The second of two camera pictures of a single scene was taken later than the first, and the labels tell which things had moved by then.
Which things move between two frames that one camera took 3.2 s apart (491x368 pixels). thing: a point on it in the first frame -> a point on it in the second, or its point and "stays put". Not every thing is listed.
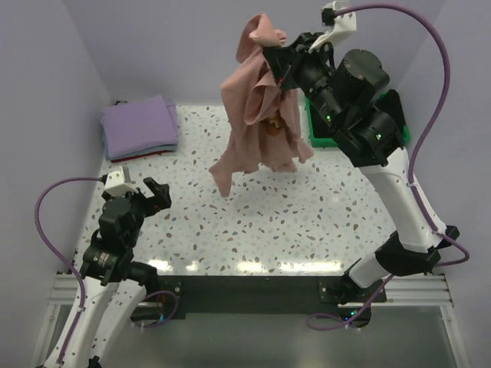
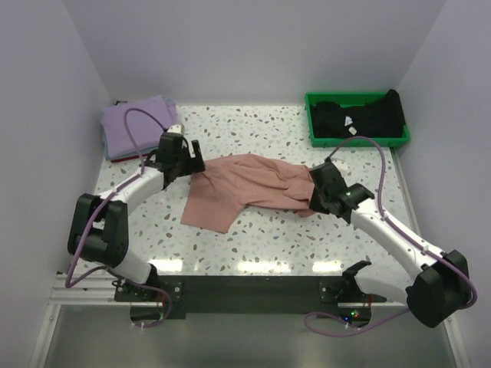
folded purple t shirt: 140,124 stays put
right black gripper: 286,60 -> 314,204
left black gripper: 161,190 -> 195,165
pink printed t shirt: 264,117 -> 219,193
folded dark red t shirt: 140,156 stays put
